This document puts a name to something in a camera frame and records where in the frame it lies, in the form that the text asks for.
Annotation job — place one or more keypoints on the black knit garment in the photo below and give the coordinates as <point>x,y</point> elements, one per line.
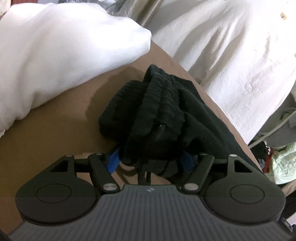
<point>161,125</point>

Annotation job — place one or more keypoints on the brown bed sheet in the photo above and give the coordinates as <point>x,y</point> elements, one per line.
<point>47,192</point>

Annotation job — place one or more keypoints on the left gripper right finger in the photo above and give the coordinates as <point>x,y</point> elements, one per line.
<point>193,172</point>

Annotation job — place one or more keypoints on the white quilted blanket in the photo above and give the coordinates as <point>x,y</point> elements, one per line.
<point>241,52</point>

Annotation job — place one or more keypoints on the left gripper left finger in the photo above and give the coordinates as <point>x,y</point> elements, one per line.
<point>102,180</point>

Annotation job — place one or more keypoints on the white pillow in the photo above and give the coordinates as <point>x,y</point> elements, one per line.
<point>47,49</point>

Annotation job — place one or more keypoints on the light green quilted jacket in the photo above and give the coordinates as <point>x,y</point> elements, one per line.
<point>283,164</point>

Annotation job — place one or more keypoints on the red garment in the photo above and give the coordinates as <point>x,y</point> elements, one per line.
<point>268,162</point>

